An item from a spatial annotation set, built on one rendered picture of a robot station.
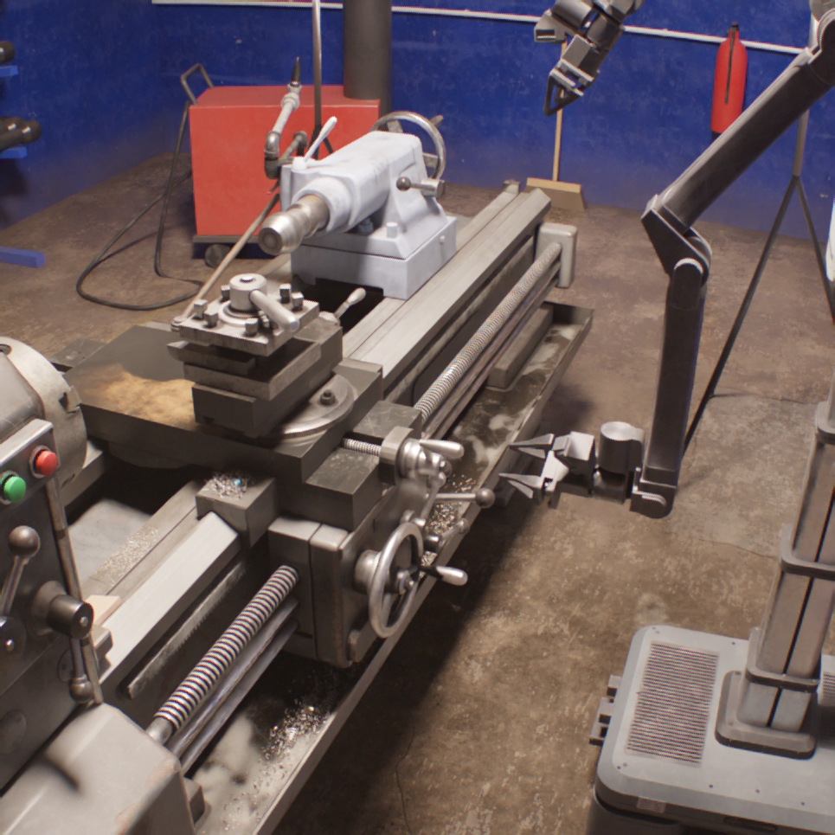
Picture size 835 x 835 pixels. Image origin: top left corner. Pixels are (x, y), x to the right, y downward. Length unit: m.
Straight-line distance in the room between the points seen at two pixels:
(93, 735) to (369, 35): 3.74
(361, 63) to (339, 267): 2.29
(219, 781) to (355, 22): 3.52
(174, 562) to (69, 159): 4.81
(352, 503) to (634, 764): 0.81
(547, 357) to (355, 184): 1.11
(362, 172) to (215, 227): 2.61
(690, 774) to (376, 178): 1.45
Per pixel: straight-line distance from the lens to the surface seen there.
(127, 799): 1.38
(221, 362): 1.68
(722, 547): 3.17
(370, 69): 4.71
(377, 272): 2.48
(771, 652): 2.08
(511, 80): 5.89
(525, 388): 3.02
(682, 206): 1.45
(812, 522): 1.90
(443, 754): 2.45
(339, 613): 1.81
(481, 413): 2.88
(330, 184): 2.31
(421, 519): 1.97
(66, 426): 1.48
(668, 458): 1.60
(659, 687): 2.29
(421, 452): 1.79
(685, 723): 2.22
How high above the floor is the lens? 1.84
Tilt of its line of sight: 29 degrees down
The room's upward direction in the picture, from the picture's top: straight up
